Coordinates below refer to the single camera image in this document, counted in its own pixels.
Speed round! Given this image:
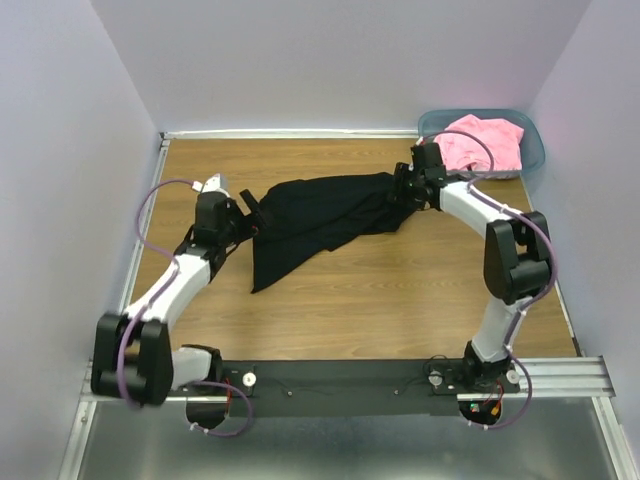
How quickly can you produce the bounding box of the pink t shirt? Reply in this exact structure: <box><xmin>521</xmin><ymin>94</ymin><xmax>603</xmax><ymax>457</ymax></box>
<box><xmin>434</xmin><ymin>114</ymin><xmax>524</xmax><ymax>171</ymax></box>

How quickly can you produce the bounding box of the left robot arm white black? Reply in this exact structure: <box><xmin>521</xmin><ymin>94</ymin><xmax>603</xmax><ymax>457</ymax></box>
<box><xmin>90</xmin><ymin>188</ymin><xmax>267</xmax><ymax>406</ymax></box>

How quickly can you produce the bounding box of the black t shirt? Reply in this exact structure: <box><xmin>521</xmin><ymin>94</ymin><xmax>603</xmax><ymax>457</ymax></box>
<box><xmin>252</xmin><ymin>172</ymin><xmax>415</xmax><ymax>293</ymax></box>

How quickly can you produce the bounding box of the teal plastic bin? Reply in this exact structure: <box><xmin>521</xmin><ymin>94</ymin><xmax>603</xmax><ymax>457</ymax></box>
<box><xmin>418</xmin><ymin>108</ymin><xmax>545</xmax><ymax>178</ymax></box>

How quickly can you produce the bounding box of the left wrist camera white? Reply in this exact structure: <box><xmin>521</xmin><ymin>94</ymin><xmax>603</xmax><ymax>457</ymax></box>
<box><xmin>191</xmin><ymin>173</ymin><xmax>230</xmax><ymax>197</ymax></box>

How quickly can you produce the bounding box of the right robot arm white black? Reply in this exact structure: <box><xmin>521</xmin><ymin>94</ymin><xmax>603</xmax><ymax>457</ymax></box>
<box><xmin>390</xmin><ymin>141</ymin><xmax>554</xmax><ymax>392</ymax></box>

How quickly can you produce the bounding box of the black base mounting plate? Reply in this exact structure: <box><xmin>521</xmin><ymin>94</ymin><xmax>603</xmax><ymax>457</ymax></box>
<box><xmin>164</xmin><ymin>357</ymin><xmax>524</xmax><ymax>431</ymax></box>

